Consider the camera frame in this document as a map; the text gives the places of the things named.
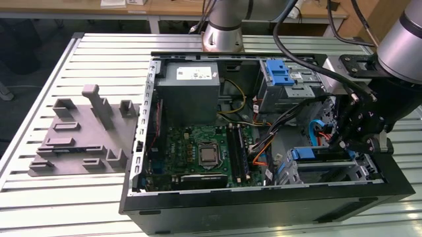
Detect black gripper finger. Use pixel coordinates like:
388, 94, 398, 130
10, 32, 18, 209
328, 98, 363, 151
348, 111, 384, 155

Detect hard disk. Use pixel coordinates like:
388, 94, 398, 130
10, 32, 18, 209
276, 146, 358, 183

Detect metal disk bay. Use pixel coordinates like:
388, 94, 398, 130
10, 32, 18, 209
285, 145, 379, 185

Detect metal optical drive cage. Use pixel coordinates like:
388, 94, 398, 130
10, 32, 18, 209
256, 58, 332, 114

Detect blue drive latch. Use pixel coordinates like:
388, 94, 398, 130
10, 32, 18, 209
265, 59, 295, 86

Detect RAM stick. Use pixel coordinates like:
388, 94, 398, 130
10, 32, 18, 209
235, 124, 251, 179

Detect wooden cabinet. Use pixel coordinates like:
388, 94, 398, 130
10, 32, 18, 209
338, 0, 406, 50

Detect silver CPU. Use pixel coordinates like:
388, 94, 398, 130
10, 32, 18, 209
199, 148, 219, 162

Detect CPU socket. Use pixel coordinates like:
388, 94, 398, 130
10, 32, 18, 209
196, 141, 224, 170

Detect grey power supply unit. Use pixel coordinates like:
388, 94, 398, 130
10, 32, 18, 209
155, 61, 220, 125

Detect black graphics card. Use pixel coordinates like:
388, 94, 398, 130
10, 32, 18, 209
144, 172, 228, 192

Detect black PC case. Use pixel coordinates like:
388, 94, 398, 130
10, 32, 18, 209
117, 50, 416, 235

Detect green motherboard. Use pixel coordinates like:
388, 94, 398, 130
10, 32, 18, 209
144, 124, 264, 191

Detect grey parts rack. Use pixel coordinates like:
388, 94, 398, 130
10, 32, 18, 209
28, 84, 139, 177

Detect wooden desk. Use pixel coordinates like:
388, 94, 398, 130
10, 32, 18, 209
0, 0, 350, 34

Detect grey table leg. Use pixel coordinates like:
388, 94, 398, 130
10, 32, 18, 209
0, 81, 14, 101

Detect blue data wire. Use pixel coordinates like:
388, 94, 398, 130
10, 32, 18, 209
308, 119, 330, 146

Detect black cable bundle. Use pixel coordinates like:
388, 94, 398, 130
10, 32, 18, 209
249, 97, 326, 151

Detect orange wire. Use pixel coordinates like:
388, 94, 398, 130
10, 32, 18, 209
252, 152, 268, 165

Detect yellow wires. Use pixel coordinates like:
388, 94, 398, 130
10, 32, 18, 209
216, 78, 247, 115

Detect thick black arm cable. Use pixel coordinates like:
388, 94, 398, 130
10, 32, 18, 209
271, 0, 371, 99

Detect thin red wire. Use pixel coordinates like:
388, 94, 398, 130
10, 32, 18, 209
156, 99, 163, 139

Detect thin cable silver plug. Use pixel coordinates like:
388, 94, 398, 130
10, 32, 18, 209
189, 0, 215, 35

